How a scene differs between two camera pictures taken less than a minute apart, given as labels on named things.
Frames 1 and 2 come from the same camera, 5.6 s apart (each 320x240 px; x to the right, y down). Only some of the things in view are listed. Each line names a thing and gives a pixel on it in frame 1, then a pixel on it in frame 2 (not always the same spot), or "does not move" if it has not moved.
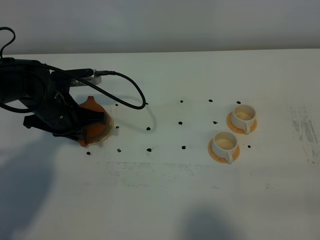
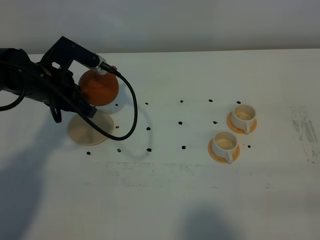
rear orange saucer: (237, 129) does not move
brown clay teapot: (94, 132) to (100, 89)
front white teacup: (224, 144) does not move
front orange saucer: (220, 158) does not move
